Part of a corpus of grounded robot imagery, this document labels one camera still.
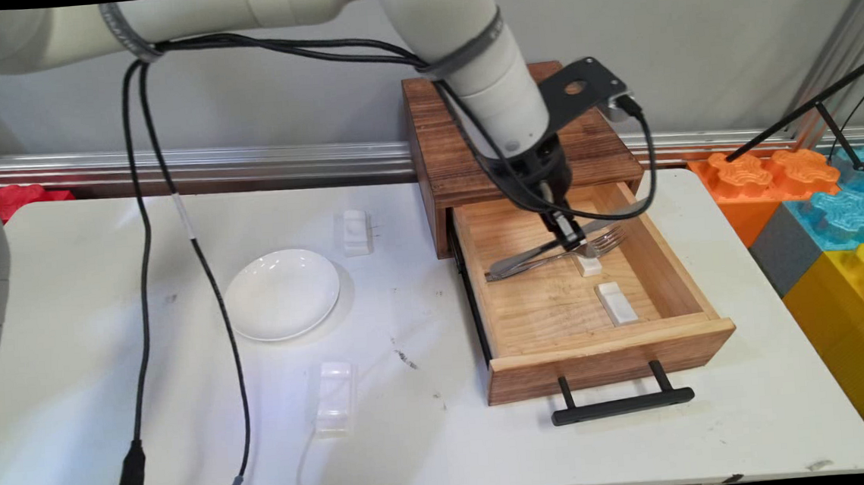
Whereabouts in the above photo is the light wooden drawer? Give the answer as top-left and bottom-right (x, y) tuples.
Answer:
(450, 175), (741, 408)

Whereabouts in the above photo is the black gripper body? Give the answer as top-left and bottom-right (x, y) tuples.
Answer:
(482, 132), (581, 236)

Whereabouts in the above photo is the grey foam block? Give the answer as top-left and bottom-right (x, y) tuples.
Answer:
(746, 202), (826, 300)

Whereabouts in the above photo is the orange foam block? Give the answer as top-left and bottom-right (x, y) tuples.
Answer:
(688, 146), (845, 251)

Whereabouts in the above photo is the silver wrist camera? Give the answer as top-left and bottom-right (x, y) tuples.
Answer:
(595, 91), (645, 127)

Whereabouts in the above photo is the red foam block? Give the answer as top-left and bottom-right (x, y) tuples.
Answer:
(0, 180), (77, 225)

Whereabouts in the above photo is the silver fork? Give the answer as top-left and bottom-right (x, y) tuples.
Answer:
(483, 227), (630, 283)

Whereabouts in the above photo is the dark wooden drawer cabinet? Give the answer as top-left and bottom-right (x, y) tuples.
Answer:
(401, 55), (649, 262)

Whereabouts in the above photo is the blue foam block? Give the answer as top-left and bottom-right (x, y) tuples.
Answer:
(780, 147), (864, 255)

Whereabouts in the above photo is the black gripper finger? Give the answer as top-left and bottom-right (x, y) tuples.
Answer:
(567, 216), (593, 250)
(551, 221), (580, 254)

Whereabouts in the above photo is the thick black cable black connector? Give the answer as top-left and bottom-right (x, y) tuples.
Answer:
(82, 3), (680, 485)

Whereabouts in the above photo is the grey wrist cable strap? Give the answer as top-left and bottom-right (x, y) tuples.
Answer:
(412, 7), (508, 83)

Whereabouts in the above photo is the aluminium wall rail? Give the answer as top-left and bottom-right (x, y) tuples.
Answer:
(0, 101), (801, 214)

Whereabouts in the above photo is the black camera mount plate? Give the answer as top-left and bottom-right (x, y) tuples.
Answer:
(537, 54), (632, 137)

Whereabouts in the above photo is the white round plate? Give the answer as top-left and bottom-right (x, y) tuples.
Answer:
(221, 246), (345, 345)

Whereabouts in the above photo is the black drawer handle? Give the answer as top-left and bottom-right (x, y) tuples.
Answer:
(549, 357), (697, 427)

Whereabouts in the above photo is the grey forearm cable strap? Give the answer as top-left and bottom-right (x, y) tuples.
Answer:
(99, 0), (163, 68)

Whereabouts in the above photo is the black tripod stand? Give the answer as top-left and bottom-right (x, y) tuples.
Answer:
(720, 54), (864, 191)

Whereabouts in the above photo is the silver table knife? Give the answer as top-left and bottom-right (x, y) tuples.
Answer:
(485, 214), (625, 279)

